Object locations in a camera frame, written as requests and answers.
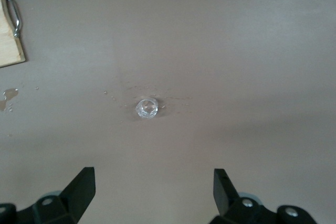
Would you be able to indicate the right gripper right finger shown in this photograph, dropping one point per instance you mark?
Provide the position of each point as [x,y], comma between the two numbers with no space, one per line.
[236,213]

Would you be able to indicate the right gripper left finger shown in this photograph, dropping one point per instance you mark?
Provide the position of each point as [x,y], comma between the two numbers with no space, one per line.
[65,208]

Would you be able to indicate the wooden cutting board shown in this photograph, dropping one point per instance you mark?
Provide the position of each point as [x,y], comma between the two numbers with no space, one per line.
[6,40]

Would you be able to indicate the brown table cover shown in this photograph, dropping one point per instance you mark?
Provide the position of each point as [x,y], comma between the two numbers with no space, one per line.
[210,51]

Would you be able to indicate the liquid spill puddle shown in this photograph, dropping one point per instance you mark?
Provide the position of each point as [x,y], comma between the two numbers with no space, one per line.
[9,94]

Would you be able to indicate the small clear glass cup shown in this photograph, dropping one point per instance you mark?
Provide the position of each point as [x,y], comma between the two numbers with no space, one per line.
[147,108]

